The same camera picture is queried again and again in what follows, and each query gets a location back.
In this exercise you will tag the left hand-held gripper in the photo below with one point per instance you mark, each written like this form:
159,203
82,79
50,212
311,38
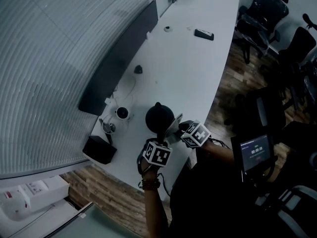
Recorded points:
157,155

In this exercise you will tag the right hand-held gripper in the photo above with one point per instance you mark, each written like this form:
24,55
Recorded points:
195,134

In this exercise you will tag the white cloth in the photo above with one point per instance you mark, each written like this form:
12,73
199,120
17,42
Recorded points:
174,130

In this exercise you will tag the black teapot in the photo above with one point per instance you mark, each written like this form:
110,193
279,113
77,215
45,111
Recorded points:
158,119

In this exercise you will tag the person's right forearm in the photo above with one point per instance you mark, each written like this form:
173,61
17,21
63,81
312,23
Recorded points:
218,152

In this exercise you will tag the person's left forearm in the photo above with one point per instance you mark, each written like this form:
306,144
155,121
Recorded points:
156,212

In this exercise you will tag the person's left hand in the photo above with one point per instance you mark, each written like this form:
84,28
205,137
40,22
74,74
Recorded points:
147,171

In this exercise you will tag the glass with utensils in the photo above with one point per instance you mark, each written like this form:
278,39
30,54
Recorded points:
111,128

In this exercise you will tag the round black white device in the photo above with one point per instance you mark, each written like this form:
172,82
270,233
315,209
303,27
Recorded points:
121,112

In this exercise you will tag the black box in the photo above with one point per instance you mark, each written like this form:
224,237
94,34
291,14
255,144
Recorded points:
99,150

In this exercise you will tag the black tablet screen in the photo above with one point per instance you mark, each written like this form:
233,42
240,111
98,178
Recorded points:
255,152

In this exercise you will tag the person's black clothing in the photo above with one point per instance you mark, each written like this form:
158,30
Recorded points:
210,202

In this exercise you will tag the frosted glass door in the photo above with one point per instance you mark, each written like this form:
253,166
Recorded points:
99,224

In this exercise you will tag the black smartphone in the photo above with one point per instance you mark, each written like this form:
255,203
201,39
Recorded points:
203,34

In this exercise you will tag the dark desk partition panel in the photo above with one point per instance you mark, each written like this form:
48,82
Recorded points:
119,58

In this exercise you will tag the white round dome device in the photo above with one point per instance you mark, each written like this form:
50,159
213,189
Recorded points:
168,28

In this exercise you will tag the white cardboard box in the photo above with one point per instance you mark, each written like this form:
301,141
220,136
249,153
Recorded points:
49,192

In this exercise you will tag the grey white office chair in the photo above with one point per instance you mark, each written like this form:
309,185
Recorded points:
294,202

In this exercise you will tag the black mesh office chair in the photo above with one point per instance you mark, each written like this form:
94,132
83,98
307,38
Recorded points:
267,9
302,43

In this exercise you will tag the white bag red label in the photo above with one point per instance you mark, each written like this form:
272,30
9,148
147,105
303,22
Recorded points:
15,202

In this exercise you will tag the white panel bracket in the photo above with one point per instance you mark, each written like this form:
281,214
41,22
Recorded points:
109,100
148,35

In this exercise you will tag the small black mount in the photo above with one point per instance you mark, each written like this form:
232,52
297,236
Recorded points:
138,69

